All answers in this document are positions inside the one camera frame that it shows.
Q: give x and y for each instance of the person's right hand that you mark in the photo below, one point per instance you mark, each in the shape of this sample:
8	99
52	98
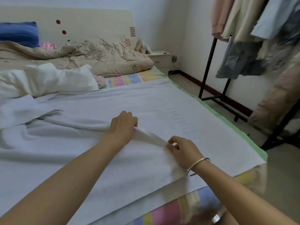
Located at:
187	152

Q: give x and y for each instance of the person's left hand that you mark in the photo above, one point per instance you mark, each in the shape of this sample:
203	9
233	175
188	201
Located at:
123	128

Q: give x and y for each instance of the white towel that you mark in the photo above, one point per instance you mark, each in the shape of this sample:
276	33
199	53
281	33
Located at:
93	152

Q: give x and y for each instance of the pink fleece blanket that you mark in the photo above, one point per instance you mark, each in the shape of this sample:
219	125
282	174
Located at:
100	82

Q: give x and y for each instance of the cream fleece blanket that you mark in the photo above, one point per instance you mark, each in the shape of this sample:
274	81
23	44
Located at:
47	79

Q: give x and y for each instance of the person's left forearm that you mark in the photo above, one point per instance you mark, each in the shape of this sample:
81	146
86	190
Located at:
56	189

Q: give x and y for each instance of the person's right forearm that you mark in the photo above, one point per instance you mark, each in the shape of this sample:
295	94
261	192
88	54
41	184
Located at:
243	199

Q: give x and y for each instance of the striped pastel bed sheet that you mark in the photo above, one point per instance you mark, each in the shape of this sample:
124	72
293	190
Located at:
131	77

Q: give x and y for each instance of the dark brown baseboard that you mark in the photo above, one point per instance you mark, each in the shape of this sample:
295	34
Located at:
211	89

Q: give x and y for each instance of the beige quilt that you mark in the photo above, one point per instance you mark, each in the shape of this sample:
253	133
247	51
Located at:
103	56

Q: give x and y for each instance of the white nightstand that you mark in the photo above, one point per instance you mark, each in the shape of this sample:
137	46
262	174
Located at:
161	61

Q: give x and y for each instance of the cream plush toy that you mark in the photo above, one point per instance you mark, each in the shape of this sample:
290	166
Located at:
143	46

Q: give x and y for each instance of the black clothes rack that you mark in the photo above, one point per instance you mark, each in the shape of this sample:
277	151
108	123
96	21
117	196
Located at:
208	68

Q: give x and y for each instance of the plastic covered beige coat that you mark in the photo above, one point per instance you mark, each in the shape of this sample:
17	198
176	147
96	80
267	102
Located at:
276	98

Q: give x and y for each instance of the white headboard with red dots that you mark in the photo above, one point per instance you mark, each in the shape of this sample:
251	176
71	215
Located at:
93	25

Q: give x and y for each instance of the pink patterned pillow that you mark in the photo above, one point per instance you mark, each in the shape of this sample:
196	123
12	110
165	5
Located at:
47	45

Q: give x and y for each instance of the pink hanging garment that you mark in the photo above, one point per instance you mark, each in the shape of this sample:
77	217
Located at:
221	16

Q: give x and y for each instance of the blue pillow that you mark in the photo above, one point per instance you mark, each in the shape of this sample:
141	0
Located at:
19	33

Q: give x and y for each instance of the cream hanging garment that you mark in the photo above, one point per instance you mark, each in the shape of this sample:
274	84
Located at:
243	18

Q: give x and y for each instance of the light blue hanging garment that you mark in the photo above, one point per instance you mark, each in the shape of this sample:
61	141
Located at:
276	16

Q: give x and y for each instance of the black wall plug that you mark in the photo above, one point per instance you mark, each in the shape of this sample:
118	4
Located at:
174	58

